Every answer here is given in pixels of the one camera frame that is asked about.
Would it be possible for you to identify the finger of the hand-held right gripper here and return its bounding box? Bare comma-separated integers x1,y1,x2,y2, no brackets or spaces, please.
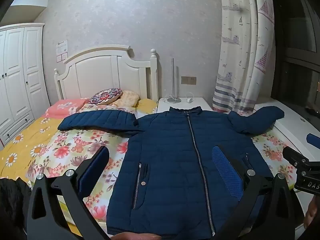
282,146,311,172
306,133,320,151

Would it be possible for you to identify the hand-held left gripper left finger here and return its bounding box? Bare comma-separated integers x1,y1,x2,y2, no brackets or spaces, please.
26,145,110,240

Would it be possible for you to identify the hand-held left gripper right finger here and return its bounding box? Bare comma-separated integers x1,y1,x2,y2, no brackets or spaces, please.
212,146,307,240

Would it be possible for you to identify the navy blue puffer jacket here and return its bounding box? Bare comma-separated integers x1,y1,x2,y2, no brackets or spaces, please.
58,106,285,237

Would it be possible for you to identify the person's right hand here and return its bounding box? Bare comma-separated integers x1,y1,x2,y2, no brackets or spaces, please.
303,199,320,230

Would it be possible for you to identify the person's left hand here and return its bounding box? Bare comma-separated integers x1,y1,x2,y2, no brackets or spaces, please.
109,232,162,240

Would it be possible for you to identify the white window ledge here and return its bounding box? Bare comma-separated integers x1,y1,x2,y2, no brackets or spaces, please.
254,97,320,240

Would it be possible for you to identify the floral quilt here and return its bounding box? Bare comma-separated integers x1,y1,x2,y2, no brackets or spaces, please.
25,102,298,233

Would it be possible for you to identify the pink floral pillow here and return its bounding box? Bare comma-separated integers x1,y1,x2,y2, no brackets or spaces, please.
41,98,90,118

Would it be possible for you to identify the round embroidered cushion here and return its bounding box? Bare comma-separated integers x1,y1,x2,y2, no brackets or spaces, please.
89,88,124,105

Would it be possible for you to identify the peach patterned pillow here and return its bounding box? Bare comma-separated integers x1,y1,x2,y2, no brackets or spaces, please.
114,90,140,108

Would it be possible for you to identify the yellow daisy bedsheet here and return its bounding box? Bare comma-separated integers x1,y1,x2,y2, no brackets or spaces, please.
0,116,66,181

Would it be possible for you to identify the yellow pillow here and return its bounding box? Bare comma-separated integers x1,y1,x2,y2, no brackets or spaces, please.
136,98,158,114

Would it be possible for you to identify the white nightstand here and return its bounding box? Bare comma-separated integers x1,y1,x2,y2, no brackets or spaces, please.
157,97,213,115

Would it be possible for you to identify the white wooden headboard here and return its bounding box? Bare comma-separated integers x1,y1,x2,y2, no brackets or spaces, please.
54,45,159,103

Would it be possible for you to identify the dark cloth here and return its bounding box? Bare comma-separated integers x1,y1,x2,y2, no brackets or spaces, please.
0,177,32,240

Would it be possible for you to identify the dark window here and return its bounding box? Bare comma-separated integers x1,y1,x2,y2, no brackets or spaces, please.
271,0,320,117

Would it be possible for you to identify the slim pole lamp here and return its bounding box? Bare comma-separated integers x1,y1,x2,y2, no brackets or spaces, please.
164,58,182,104

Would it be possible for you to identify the printed white curtain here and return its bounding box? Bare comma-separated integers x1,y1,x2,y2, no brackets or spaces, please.
212,0,275,116

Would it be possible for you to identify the white wardrobe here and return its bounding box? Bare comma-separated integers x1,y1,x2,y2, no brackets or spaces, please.
0,22,51,146

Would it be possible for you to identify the paper wall notice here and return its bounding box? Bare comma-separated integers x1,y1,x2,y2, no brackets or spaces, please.
55,39,69,55

